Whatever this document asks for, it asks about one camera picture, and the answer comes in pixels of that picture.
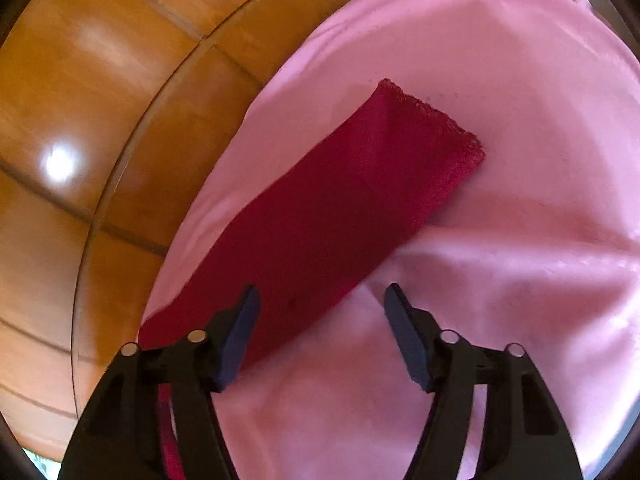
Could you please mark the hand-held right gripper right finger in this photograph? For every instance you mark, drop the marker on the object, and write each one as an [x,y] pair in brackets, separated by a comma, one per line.
[407,332]

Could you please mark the wooden panelled wardrobe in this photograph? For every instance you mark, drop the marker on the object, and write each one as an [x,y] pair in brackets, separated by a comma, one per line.
[100,135]

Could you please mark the dark red garment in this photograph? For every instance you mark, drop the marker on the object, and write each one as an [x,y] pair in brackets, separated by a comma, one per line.
[325,210]

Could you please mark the pink bed sheet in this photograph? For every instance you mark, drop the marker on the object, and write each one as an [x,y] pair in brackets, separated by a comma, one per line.
[500,260]

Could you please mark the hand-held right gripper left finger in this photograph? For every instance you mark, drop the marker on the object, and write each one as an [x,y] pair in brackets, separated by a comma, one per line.
[240,330]

